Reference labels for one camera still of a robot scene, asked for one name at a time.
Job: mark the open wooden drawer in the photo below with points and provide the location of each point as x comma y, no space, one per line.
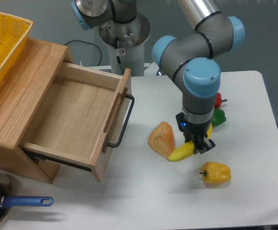
81,119

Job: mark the yellow toy banana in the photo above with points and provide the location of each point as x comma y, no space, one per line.
182,152

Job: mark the yellow plastic basket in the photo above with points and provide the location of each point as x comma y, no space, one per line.
14,32

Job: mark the yellow toy bell pepper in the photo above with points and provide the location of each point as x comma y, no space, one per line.
215,173

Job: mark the frying pan blue handle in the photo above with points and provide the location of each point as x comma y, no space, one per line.
8,199

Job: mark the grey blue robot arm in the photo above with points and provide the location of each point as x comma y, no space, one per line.
189,62

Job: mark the red toy bell pepper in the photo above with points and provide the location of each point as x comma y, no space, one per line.
219,101

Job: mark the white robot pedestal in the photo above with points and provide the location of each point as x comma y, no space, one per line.
126,44

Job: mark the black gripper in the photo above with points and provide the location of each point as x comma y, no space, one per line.
196,133

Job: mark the wooden drawer cabinet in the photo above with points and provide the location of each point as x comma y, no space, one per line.
21,93

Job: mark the toy croissant bread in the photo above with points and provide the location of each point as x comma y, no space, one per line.
162,140

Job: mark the green toy bell pepper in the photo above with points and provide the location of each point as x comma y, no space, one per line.
218,117

